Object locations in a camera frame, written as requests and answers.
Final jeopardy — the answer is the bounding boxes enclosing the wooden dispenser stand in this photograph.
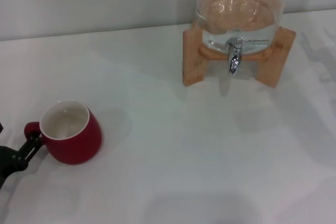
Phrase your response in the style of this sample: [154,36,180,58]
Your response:
[183,20,297,88]

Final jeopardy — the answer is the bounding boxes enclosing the red ceramic cup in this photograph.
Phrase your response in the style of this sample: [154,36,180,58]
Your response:
[24,100,103,165]

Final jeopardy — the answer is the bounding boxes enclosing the chrome faucet tap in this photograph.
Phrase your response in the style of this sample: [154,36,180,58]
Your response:
[226,38,271,77]

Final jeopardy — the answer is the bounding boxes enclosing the glass water dispenser jar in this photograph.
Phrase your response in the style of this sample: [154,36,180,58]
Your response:
[195,0,288,53]

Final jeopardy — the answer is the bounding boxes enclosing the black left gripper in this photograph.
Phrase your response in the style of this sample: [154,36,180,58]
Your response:
[0,121,43,190]

